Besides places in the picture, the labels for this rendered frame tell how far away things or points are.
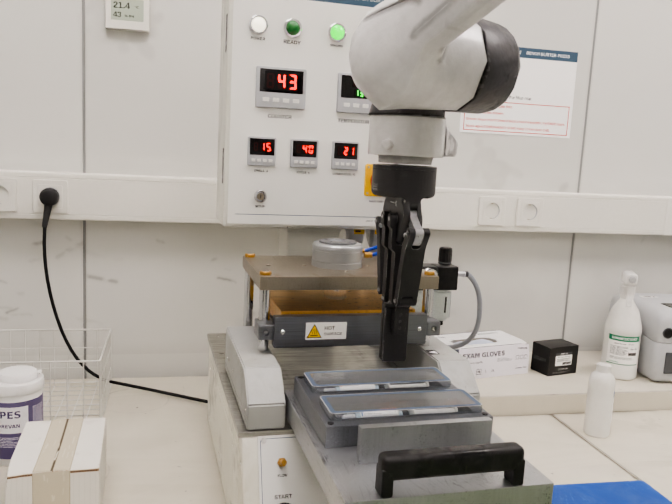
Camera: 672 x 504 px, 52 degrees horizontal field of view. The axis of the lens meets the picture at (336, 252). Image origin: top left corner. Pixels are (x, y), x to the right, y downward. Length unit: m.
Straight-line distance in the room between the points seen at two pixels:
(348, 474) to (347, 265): 0.40
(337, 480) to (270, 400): 0.22
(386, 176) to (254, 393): 0.33
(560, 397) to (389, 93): 1.04
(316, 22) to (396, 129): 0.46
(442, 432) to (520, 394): 0.78
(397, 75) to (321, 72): 0.55
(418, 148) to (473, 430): 0.31
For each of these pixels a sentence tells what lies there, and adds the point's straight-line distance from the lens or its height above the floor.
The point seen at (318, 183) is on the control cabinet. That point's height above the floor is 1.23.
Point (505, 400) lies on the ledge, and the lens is 1.51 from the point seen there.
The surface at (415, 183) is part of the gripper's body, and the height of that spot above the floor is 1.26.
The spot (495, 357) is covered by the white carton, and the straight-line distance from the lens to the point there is 1.60.
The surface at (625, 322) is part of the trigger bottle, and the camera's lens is 1.70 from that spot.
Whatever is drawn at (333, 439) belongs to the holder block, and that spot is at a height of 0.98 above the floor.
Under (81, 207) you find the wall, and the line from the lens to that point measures 1.55.
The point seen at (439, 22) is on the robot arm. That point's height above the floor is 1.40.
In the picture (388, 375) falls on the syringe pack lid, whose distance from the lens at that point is 0.90.
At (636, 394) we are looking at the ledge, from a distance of 1.67.
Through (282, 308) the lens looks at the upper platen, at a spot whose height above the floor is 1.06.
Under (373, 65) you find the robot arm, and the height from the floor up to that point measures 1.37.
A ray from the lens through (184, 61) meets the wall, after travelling 1.58.
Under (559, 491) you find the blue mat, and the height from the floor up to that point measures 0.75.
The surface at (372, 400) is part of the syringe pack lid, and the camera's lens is 0.81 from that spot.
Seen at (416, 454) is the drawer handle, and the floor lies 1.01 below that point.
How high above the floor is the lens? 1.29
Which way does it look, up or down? 9 degrees down
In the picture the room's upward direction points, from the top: 3 degrees clockwise
